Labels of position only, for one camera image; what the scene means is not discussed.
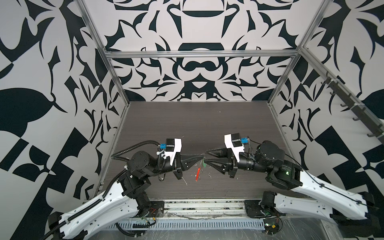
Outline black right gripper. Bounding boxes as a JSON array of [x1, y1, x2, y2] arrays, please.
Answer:
[[208, 142, 274, 178]]

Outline large metal keyring red handle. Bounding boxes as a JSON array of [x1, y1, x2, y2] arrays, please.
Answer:
[[195, 157, 206, 182]]

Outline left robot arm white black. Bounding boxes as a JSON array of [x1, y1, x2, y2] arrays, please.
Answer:
[[41, 151, 204, 240]]

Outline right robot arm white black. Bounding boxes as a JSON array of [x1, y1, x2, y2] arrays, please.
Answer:
[[206, 140, 381, 235]]

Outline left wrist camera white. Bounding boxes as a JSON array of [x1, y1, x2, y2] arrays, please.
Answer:
[[157, 139, 182, 166]]

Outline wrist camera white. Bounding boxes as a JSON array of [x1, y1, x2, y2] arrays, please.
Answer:
[[224, 133, 249, 163], [157, 139, 182, 166]]

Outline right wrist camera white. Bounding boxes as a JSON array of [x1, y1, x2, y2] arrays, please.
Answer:
[[224, 133, 249, 163]]

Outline black corrugated cable conduit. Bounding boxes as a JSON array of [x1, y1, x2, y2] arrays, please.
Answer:
[[110, 140, 161, 163]]

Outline aluminium front rail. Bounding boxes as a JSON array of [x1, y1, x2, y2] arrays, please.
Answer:
[[162, 199, 246, 218]]

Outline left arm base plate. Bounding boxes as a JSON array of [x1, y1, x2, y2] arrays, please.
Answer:
[[145, 201, 165, 218]]

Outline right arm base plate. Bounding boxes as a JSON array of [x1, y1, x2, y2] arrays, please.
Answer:
[[244, 200, 275, 219]]

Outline white slotted cable duct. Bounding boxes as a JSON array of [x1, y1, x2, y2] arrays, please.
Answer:
[[119, 219, 265, 231]]

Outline black wall hook rail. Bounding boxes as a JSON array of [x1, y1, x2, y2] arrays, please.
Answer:
[[320, 72, 384, 145]]

